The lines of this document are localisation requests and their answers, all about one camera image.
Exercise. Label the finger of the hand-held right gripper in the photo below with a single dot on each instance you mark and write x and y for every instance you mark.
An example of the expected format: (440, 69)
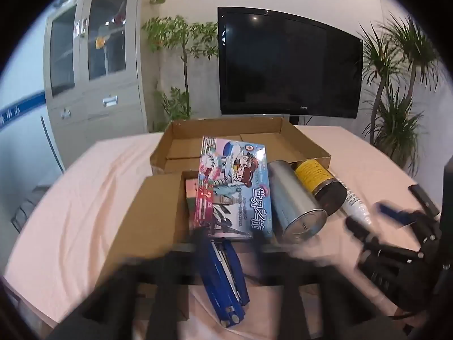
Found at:
(361, 232)
(393, 214)

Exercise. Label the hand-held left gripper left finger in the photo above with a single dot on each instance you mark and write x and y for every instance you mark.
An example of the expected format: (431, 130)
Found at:
(166, 301)

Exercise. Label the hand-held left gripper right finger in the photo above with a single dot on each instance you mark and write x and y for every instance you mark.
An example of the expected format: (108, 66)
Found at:
(292, 297)

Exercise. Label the white tube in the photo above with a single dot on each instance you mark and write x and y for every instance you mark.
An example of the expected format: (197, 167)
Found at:
(355, 203)

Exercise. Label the blue stapler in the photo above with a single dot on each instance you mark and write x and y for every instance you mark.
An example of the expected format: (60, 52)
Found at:
(223, 276)

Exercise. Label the black can with yellow label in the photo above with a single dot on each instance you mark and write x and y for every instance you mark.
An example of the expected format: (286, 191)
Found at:
(318, 180)

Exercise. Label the silver metal can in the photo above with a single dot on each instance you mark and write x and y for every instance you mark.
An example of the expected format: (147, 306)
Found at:
(295, 202)

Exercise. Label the brown cardboard box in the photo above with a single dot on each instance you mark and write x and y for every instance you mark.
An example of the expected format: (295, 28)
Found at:
(159, 212)

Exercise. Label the tall green palm plant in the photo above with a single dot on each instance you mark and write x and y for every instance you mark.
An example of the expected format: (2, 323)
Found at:
(396, 120)

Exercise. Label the colourful cartoon game box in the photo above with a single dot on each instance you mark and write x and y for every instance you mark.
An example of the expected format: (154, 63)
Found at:
(240, 184)

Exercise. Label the black television stand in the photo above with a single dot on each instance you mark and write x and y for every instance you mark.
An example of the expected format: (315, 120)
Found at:
(300, 119)

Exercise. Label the pink tablecloth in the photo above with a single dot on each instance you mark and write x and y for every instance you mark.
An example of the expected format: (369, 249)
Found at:
(92, 191)

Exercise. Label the dark chair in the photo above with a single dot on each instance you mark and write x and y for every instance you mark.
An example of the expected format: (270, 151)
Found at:
(28, 209)

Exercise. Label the black flat screen television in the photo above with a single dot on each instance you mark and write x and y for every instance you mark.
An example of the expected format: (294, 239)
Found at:
(286, 63)

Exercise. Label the grey glass door cabinet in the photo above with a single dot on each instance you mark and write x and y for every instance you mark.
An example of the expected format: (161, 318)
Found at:
(102, 95)

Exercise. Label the slim leafy green tree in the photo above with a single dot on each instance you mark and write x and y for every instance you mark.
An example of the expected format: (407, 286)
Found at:
(184, 42)

